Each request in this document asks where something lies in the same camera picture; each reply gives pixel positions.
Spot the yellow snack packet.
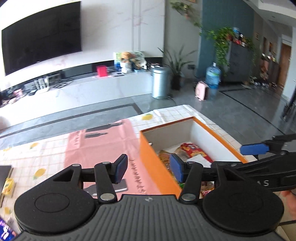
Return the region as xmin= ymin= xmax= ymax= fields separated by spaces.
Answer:
xmin=158 ymin=150 xmax=177 ymax=181

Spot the red striped snack bag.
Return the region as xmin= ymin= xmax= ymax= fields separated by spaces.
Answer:
xmin=180 ymin=143 xmax=213 ymax=163

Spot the white snack pouch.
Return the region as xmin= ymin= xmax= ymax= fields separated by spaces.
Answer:
xmin=187 ymin=155 xmax=211 ymax=168

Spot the pink restaurant table mat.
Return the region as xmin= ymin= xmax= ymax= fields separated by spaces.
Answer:
xmin=64 ymin=119 xmax=160 ymax=198

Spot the orange cardboard box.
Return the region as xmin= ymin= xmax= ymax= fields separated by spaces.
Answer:
xmin=139 ymin=117 xmax=254 ymax=196

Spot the pink small heater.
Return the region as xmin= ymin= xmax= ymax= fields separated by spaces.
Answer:
xmin=195 ymin=81 xmax=209 ymax=101

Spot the dark grey cabinet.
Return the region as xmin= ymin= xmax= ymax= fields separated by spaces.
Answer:
xmin=223 ymin=43 xmax=253 ymax=83

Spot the lemon pattern tablecloth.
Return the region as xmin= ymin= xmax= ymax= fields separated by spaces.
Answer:
xmin=0 ymin=104 xmax=258 ymax=223

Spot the blue water jug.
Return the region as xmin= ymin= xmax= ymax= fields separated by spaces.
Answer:
xmin=205 ymin=62 xmax=221 ymax=91

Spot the silver trash can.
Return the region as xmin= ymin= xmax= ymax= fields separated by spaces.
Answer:
xmin=152 ymin=66 xmax=171 ymax=99

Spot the white marble tv cabinet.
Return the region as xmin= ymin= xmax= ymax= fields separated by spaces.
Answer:
xmin=1 ymin=72 xmax=152 ymax=126

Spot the red box on cabinet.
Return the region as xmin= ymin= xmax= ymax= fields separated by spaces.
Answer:
xmin=96 ymin=65 xmax=108 ymax=77

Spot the floor potted plant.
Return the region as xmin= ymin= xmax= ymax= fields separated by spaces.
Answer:
xmin=158 ymin=45 xmax=197 ymax=90

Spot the teddy bear in bag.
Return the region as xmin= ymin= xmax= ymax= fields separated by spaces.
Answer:
xmin=120 ymin=51 xmax=134 ymax=74

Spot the yellow tissue pack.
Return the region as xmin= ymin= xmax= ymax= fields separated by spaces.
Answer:
xmin=1 ymin=178 xmax=15 ymax=197

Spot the black book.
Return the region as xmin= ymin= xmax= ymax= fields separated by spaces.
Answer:
xmin=0 ymin=165 xmax=13 ymax=192

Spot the white wifi router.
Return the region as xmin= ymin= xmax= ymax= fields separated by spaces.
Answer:
xmin=34 ymin=76 xmax=50 ymax=92

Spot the hanging green ivy plant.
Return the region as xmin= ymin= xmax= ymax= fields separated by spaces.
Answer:
xmin=170 ymin=1 xmax=234 ymax=77

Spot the smartphone on stand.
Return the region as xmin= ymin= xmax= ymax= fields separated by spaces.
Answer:
xmin=0 ymin=218 xmax=18 ymax=241

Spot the large black television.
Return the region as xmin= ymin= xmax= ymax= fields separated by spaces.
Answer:
xmin=1 ymin=1 xmax=82 ymax=75

